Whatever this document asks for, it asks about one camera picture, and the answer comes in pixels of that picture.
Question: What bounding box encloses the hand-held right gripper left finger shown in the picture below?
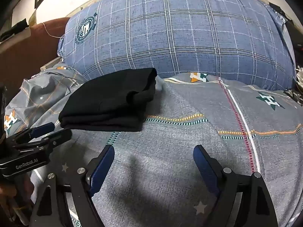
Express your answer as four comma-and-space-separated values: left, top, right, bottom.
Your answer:
28, 144, 116, 227

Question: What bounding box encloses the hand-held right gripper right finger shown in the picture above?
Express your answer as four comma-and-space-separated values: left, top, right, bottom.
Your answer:
193, 144, 279, 227

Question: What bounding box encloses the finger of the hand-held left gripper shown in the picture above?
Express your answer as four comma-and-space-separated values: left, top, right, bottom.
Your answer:
35, 128, 72, 150
22, 122, 55, 139

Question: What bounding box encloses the black knit sock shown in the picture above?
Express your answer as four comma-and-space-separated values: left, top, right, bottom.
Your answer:
58, 68, 158, 132

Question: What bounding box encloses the grey printed bedsheet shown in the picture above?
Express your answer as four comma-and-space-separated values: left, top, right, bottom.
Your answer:
3, 63, 303, 227

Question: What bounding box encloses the brown headboard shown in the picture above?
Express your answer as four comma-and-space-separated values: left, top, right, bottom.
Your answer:
0, 17, 71, 104

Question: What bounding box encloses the black cloth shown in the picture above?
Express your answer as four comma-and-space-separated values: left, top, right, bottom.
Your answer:
0, 18, 29, 42

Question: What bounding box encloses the blue plaid quilt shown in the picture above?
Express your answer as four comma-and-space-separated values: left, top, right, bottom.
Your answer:
57, 0, 297, 91

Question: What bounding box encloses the thin white cord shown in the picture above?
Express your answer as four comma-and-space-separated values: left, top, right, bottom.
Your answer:
39, 22, 65, 39

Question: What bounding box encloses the white cable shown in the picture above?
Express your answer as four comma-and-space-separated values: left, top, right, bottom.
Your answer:
294, 66, 303, 87

